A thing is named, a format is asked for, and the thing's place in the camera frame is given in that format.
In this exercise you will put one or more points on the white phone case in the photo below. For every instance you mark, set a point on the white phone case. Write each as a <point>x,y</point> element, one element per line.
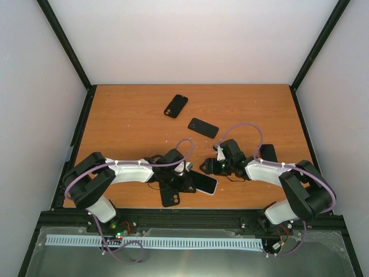
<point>207,184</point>

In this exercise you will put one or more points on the light blue cable duct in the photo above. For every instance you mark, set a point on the light blue cable duct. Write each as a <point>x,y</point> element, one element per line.
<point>163,243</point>

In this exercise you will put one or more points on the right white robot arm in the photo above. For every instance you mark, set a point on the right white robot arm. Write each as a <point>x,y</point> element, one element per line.
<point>307,193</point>

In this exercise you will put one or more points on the small green circuit board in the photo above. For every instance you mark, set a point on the small green circuit board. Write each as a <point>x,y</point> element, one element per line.
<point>122,234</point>

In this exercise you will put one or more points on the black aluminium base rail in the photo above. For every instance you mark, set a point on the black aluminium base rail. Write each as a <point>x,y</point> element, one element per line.
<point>240,221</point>

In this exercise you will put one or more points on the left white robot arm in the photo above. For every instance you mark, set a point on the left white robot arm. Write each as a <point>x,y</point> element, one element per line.
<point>86,183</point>

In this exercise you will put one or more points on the black frame post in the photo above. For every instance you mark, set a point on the black frame post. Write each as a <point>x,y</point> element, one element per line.
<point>59,32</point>
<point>318,45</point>

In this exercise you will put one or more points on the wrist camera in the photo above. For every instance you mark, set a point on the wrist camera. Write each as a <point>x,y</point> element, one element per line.
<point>183,168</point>
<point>219,152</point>

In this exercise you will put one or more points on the black phone case front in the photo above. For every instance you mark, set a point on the black phone case front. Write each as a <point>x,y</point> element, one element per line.
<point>169,197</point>

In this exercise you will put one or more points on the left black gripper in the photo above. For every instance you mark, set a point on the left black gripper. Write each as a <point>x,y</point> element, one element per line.
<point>183,186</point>

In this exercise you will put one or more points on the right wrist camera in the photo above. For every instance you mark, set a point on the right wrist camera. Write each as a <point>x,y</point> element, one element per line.
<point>219,152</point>

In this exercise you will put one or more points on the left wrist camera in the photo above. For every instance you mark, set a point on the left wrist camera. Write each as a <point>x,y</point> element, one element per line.
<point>183,168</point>

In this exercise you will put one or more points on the right black frame post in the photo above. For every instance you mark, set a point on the right black frame post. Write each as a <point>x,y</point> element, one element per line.
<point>318,45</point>

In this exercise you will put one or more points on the black phone case middle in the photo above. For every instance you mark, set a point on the black phone case middle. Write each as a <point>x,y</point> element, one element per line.
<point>203,128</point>

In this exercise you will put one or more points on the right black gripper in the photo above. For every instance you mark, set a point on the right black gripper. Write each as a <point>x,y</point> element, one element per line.
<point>210,166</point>

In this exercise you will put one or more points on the black phone case top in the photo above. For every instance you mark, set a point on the black phone case top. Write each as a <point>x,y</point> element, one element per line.
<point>175,106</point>

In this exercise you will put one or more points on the left black frame post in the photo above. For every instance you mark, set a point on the left black frame post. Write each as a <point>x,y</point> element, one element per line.
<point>59,32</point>

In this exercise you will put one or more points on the black smartphone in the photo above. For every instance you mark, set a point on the black smartphone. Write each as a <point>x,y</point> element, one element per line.
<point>206,182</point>
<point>268,152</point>

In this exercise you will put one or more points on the black phone case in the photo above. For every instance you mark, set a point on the black phone case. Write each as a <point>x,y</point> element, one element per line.
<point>169,197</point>
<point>203,128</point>
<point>175,106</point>

